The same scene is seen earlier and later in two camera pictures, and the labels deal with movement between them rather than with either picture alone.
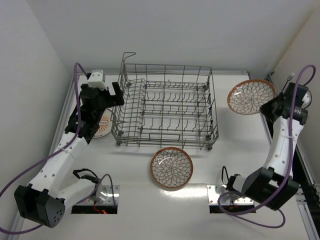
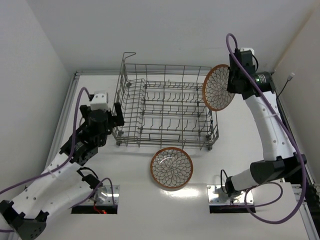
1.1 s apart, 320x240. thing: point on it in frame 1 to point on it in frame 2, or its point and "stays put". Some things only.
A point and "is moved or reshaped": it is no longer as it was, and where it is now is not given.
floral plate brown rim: [247, 97] is moved or reshaped
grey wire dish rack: [166, 106] stays put
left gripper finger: [118, 99] to [118, 119]
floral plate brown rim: [171, 167] stays put
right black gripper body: [271, 110] to [235, 81]
